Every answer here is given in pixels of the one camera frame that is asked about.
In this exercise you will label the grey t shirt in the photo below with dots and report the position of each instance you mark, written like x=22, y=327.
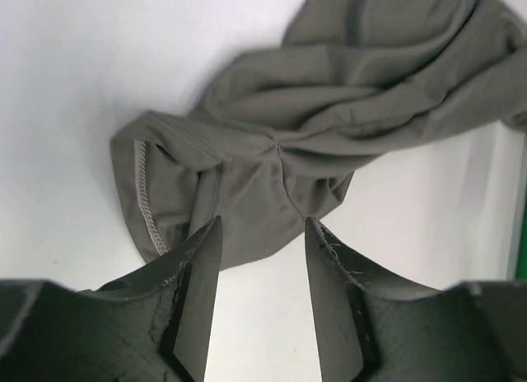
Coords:
x=278, y=134

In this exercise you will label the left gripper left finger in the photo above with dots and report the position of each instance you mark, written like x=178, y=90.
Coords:
x=154, y=324

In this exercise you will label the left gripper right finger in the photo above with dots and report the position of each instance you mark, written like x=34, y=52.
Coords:
x=372, y=324

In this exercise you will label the green plastic tray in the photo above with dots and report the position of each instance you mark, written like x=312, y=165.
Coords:
x=518, y=222

